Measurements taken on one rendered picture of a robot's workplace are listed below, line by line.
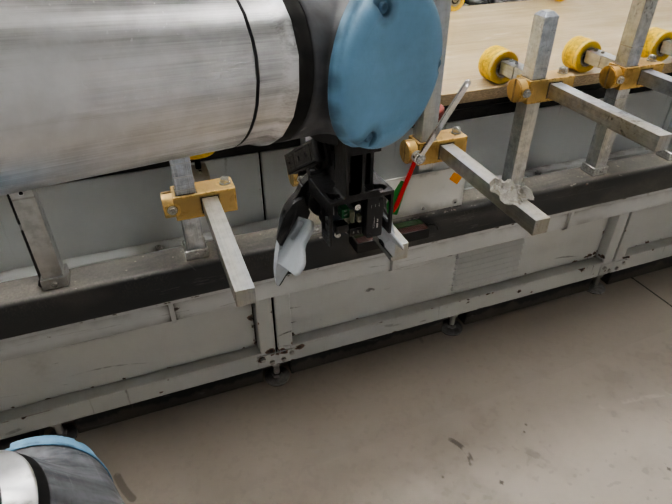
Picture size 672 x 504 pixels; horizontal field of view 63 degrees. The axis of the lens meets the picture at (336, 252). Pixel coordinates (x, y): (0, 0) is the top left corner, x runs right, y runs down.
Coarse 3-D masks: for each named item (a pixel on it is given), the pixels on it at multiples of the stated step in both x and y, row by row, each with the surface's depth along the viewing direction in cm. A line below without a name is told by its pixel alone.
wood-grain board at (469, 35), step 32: (544, 0) 213; (576, 0) 213; (608, 0) 213; (448, 32) 174; (480, 32) 174; (512, 32) 174; (576, 32) 174; (608, 32) 174; (448, 64) 146; (448, 96) 128; (480, 96) 132
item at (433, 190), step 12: (384, 180) 115; (396, 180) 116; (420, 180) 118; (432, 180) 119; (444, 180) 120; (408, 192) 118; (420, 192) 120; (432, 192) 121; (444, 192) 122; (456, 192) 123; (408, 204) 120; (420, 204) 122; (432, 204) 123; (444, 204) 124; (456, 204) 125; (396, 216) 121
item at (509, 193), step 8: (496, 184) 99; (504, 184) 98; (512, 184) 97; (496, 192) 97; (504, 192) 96; (512, 192) 95; (520, 192) 97; (528, 192) 96; (504, 200) 95; (512, 200) 95; (520, 200) 95
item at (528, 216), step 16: (448, 144) 115; (448, 160) 113; (464, 160) 109; (464, 176) 108; (480, 176) 103; (496, 176) 103; (480, 192) 104; (512, 208) 96; (528, 208) 94; (528, 224) 93; (544, 224) 92
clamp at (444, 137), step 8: (440, 136) 116; (448, 136) 116; (456, 136) 116; (464, 136) 116; (400, 144) 116; (408, 144) 113; (416, 144) 114; (424, 144) 113; (432, 144) 114; (440, 144) 114; (456, 144) 116; (464, 144) 117; (400, 152) 117; (408, 152) 114; (432, 152) 115; (408, 160) 114; (432, 160) 116; (440, 160) 117
